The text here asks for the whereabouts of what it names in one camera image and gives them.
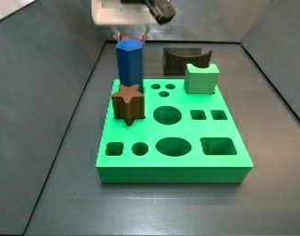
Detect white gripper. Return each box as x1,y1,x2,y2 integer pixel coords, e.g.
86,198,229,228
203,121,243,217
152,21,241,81
92,0,157,42

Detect red square-circle forked block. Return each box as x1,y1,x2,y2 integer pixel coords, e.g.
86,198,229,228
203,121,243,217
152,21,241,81
121,36,145,41

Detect black curved regrasp stand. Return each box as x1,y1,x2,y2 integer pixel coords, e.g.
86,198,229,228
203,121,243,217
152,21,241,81
164,47,213,76

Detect green fixture block with holes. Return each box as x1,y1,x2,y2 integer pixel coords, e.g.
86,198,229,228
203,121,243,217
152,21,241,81
97,78,253,183

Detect blue hexagonal prism peg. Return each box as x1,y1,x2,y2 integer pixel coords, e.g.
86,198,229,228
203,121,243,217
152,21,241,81
117,39,144,91

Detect brown star prism peg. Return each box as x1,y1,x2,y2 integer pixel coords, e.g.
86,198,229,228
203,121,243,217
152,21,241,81
112,85,145,126

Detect green arch-topped block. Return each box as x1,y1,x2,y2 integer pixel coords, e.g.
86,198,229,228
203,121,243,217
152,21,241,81
184,64,220,94

